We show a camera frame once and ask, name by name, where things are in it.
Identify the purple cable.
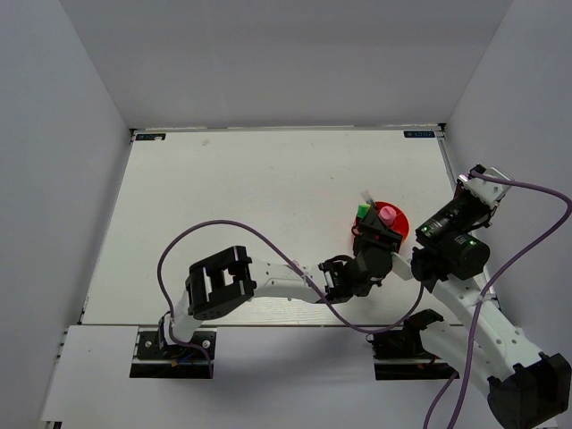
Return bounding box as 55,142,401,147
156,218,425,379
422,172,572,429

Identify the left blue corner label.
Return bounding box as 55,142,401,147
135,133,166,141

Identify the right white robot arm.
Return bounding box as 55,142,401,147
403,168,571,428

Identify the orange round organizer container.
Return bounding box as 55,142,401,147
351,201,409,254

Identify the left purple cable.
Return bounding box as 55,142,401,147
156,218,425,379

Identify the pink eraser roll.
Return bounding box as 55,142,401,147
379,206,397,227

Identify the green highlighter marker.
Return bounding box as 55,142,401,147
357,204,370,218

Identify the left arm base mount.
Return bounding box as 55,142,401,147
130,328,217,380

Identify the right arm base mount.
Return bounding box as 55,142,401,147
366,309,458,381

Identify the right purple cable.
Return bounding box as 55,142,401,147
422,172,572,429

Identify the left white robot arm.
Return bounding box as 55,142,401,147
157,210,403,357

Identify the blue corner label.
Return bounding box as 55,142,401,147
135,133,166,141
403,130,435,139

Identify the wrist white camera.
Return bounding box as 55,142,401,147
391,252,414,281
459,164,512,209

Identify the right blue corner label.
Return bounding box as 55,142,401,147
403,130,435,139

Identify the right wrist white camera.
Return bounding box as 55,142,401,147
459,164,512,209

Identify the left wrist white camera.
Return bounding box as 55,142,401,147
391,252,414,281

